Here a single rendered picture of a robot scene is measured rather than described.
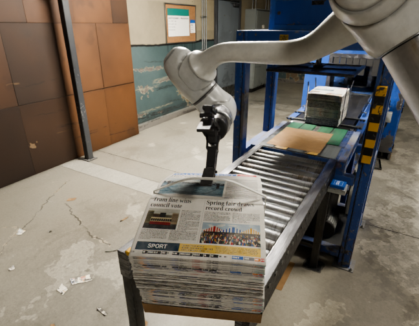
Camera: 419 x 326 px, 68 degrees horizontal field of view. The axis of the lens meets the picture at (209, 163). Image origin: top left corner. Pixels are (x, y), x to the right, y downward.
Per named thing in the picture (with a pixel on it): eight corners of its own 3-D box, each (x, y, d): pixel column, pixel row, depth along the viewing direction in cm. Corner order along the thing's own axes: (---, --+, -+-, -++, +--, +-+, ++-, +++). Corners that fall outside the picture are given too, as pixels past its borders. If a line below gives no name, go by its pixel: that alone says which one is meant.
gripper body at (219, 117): (228, 110, 90) (225, 122, 82) (228, 138, 94) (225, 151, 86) (202, 110, 91) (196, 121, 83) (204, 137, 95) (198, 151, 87)
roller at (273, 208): (294, 224, 142) (295, 215, 140) (206, 197, 164) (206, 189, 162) (297, 218, 146) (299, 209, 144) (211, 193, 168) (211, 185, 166)
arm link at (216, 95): (216, 140, 101) (188, 109, 98) (221, 122, 115) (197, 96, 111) (242, 119, 97) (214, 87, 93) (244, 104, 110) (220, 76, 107)
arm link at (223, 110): (232, 131, 99) (231, 139, 94) (204, 131, 100) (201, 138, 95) (232, 103, 95) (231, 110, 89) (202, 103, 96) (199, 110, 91)
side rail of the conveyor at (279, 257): (249, 341, 97) (251, 314, 92) (233, 333, 100) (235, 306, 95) (335, 176, 202) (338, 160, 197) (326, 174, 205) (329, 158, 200)
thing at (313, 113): (338, 127, 261) (344, 96, 250) (302, 121, 275) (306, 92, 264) (346, 116, 290) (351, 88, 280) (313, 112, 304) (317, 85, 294)
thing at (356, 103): (358, 142, 255) (361, 130, 251) (282, 130, 286) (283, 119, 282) (376, 105, 375) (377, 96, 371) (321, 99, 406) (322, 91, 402)
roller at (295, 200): (302, 211, 152) (303, 202, 150) (218, 187, 174) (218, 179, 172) (305, 206, 156) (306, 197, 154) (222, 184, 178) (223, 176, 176)
